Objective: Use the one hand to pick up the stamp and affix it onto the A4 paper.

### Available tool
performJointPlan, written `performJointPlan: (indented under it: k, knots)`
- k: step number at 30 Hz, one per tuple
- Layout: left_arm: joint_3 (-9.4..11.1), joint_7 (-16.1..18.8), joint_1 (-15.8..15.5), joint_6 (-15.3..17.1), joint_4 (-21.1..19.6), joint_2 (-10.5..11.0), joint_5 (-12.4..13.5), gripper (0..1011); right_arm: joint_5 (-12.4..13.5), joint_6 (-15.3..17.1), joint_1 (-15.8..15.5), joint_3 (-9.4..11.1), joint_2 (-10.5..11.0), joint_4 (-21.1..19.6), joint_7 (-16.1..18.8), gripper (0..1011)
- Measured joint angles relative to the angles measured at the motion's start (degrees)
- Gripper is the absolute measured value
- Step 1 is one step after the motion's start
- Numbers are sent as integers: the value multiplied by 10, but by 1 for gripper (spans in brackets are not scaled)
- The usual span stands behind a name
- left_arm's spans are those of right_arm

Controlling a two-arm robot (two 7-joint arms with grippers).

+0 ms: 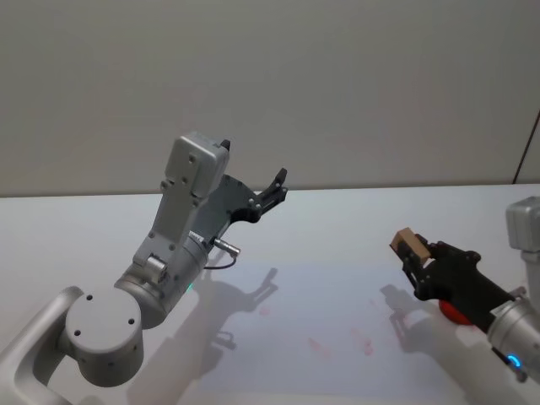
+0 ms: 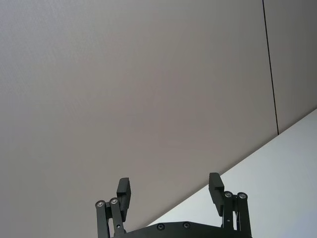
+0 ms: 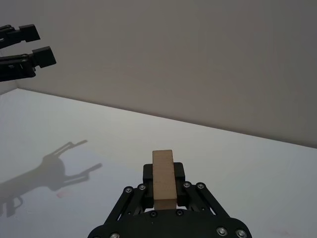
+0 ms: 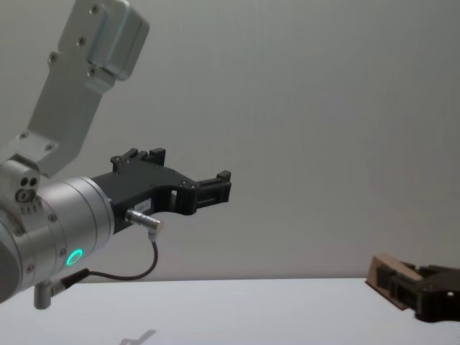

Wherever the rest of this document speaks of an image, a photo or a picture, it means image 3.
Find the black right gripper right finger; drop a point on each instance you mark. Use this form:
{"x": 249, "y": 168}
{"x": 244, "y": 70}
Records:
{"x": 180, "y": 188}

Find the pale wooden block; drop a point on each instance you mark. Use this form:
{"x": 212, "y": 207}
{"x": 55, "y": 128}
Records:
{"x": 163, "y": 176}

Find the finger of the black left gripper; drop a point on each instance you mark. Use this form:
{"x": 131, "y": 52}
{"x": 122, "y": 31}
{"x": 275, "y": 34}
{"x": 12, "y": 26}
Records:
{"x": 28, "y": 33}
{"x": 43, "y": 57}

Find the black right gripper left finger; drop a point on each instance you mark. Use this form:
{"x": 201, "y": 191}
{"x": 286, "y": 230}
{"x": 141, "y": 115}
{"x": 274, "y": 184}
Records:
{"x": 148, "y": 183}

